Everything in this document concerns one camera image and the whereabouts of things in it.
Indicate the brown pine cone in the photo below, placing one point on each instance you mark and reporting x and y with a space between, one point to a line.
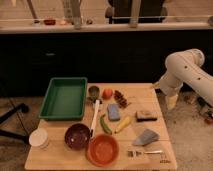
120 99

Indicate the blue grey cloth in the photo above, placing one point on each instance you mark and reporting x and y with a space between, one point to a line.
147 137

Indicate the dark monitor on counter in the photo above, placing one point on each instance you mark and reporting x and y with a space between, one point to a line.
141 11

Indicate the white paper cup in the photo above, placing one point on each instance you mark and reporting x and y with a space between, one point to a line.
39 138

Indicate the purple bowl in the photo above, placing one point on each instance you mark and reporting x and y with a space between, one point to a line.
77 136

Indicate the orange fruit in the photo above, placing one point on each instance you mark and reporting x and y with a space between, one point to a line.
107 93

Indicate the yellow banana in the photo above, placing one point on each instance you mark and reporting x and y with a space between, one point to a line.
124 123

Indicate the silver fork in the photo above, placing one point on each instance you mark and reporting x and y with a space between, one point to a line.
138 153

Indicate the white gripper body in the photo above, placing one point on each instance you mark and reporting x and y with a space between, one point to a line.
169 84

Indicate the orange bowl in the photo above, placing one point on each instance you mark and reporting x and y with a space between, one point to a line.
103 150

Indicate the green plastic tray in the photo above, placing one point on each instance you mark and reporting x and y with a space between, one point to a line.
64 99

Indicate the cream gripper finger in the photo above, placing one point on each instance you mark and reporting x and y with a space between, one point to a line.
171 101
156 85

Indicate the black chair base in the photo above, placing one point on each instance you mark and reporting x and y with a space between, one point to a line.
9 123

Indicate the red dish on counter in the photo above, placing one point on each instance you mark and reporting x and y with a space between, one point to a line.
49 21

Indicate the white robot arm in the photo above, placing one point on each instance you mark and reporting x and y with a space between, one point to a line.
184 67

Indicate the brown black board eraser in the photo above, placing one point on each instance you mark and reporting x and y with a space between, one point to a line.
144 116

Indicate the blue sponge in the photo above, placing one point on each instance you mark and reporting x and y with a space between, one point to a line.
113 112

